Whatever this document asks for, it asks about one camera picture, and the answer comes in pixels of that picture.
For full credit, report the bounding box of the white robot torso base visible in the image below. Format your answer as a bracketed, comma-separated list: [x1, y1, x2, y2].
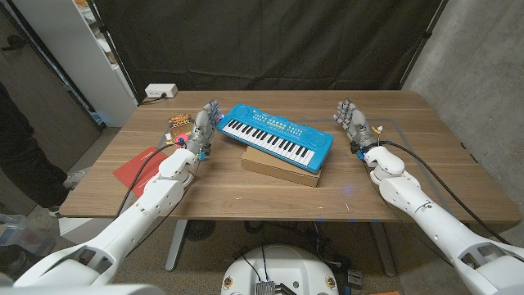
[220, 244, 340, 295]

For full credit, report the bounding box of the white shelf cabinet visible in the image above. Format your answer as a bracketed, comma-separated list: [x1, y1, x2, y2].
[11, 0, 138, 128]

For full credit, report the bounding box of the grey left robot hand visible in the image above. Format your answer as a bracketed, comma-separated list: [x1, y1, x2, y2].
[186, 99, 223, 157]

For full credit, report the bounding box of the clear plastic storage bin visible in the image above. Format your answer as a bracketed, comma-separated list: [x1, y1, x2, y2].
[0, 213, 55, 257]

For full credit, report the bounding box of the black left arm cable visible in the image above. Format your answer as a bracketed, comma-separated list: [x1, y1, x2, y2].
[114, 141, 187, 220]

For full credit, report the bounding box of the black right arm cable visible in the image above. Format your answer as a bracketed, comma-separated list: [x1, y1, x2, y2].
[382, 140, 511, 246]

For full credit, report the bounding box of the black round floor fan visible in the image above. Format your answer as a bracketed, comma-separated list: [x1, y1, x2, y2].
[186, 220, 217, 242]

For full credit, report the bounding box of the black backdrop stand pole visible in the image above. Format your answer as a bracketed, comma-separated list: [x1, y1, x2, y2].
[399, 0, 449, 89]
[84, 0, 142, 103]

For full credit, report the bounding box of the black door handle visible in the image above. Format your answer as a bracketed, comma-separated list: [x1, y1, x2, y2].
[0, 34, 26, 52]

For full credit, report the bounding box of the white power strip box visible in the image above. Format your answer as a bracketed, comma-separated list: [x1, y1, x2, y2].
[144, 83, 178, 99]

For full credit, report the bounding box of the grey table leg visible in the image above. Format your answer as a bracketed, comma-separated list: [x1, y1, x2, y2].
[165, 220, 189, 272]
[370, 221, 397, 278]

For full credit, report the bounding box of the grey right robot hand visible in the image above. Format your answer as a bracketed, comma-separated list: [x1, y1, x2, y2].
[332, 98, 380, 155]

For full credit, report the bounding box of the black backdrop curtain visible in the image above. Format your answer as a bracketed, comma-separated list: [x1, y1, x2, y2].
[93, 0, 445, 103]

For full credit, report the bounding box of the blue toy piano keyboard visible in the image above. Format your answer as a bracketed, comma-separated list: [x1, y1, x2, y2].
[215, 102, 335, 175]

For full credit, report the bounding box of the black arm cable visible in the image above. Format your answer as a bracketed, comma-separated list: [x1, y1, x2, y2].
[382, 140, 511, 246]
[114, 141, 187, 220]

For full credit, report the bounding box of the person in dark trousers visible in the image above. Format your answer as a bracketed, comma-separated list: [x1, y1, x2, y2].
[0, 81, 69, 210]

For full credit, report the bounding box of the brown flat cardboard box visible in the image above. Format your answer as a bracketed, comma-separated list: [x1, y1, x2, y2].
[240, 145, 323, 188]

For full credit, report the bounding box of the white sneaker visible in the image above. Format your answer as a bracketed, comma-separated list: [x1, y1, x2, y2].
[63, 170, 87, 190]

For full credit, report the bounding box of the red notebook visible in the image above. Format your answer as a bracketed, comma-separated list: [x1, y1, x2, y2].
[112, 146, 169, 197]

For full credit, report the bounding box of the gold snack packet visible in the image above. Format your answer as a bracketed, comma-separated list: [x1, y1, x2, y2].
[168, 113, 194, 143]

